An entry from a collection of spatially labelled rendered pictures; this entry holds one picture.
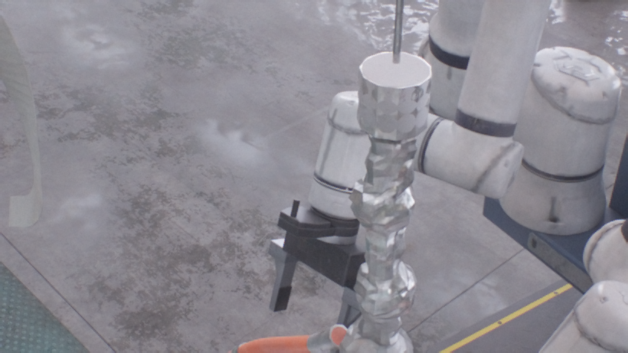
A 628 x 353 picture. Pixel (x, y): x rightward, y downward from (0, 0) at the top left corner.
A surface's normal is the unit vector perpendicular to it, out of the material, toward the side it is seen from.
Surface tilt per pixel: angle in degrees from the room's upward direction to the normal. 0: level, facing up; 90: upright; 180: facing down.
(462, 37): 85
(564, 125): 91
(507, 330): 0
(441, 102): 98
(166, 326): 0
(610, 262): 69
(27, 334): 0
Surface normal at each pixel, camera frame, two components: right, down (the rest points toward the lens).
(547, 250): -0.84, 0.33
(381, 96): -0.26, 0.58
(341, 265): -0.71, 0.04
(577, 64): 0.07, -0.77
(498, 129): 0.27, 0.35
